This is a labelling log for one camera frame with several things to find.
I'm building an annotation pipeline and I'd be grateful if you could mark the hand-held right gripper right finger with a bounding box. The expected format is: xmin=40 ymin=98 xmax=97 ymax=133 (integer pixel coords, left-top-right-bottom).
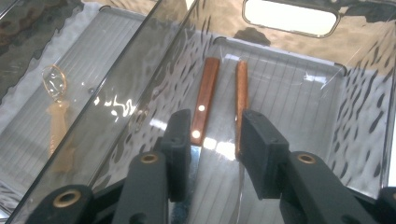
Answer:
xmin=237 ymin=109 xmax=378 ymax=224

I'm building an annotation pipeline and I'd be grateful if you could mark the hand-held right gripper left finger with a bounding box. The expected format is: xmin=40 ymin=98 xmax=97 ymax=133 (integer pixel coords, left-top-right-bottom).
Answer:
xmin=111 ymin=108 xmax=192 ymax=224

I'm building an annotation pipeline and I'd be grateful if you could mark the wooden-handled fork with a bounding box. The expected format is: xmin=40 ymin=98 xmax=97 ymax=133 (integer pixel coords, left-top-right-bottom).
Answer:
xmin=228 ymin=60 xmax=249 ymax=224

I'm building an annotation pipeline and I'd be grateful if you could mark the wooden-handled table knife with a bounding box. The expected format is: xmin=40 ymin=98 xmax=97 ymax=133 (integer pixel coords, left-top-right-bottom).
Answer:
xmin=169 ymin=56 xmax=221 ymax=224

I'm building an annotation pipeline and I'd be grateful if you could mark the clear grey plastic bin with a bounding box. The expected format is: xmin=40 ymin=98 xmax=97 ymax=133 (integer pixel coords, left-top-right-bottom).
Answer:
xmin=0 ymin=0 xmax=163 ymax=224
xmin=87 ymin=0 xmax=396 ymax=224

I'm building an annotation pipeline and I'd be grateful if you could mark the clear spoon with beige handle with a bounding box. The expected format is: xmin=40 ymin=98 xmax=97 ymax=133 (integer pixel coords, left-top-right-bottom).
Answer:
xmin=41 ymin=63 xmax=78 ymax=174

